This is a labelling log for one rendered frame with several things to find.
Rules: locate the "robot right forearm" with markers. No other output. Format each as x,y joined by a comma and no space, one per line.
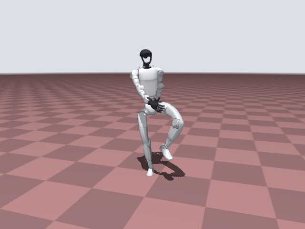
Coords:
143,94

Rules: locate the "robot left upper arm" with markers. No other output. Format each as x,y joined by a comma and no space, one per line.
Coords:
160,78

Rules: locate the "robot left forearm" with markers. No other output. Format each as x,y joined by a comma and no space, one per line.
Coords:
158,94

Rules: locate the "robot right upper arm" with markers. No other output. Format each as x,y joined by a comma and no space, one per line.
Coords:
135,79

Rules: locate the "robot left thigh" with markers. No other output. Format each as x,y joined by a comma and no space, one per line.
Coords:
171,111

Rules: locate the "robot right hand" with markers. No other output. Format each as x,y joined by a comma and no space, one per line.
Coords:
155,105

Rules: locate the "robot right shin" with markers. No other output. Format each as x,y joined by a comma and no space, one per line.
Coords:
148,154

